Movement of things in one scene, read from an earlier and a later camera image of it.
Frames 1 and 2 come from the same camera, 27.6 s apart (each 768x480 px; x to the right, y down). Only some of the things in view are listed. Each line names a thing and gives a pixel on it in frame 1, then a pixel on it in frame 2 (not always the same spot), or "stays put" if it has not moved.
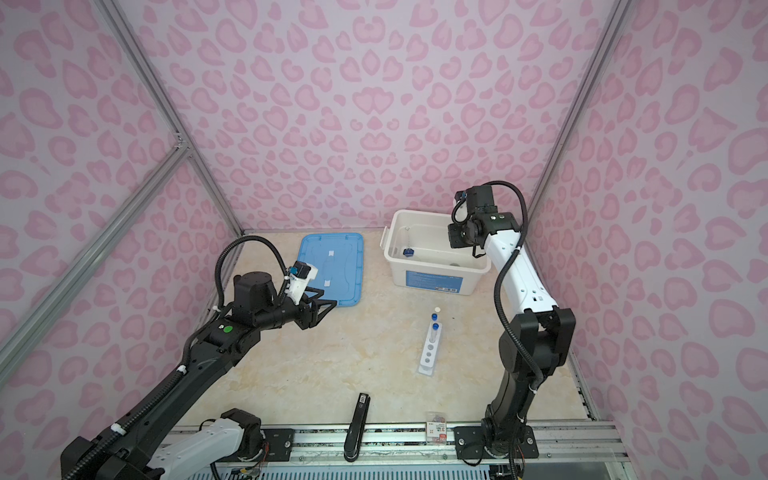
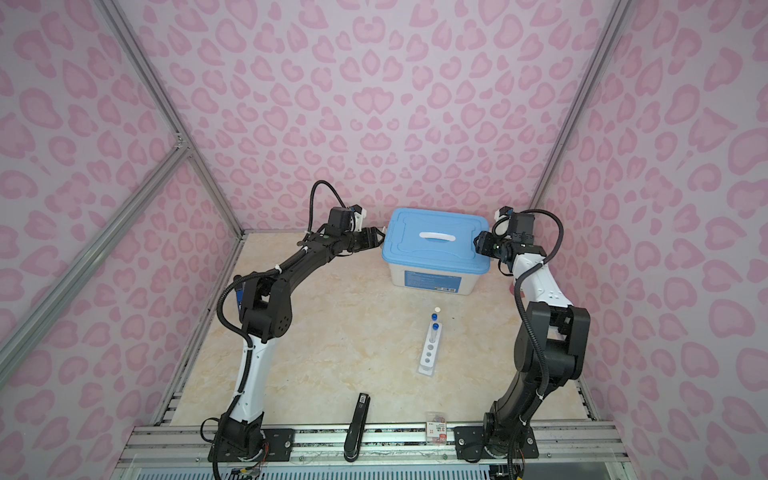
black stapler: (355, 428) stays put
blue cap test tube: (433, 335) stays put
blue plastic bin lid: (339, 259) → (439, 239)
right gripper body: (462, 236) → (493, 246)
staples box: (436, 430) stays put
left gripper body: (306, 315) → (361, 240)
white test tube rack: (430, 352) stays put
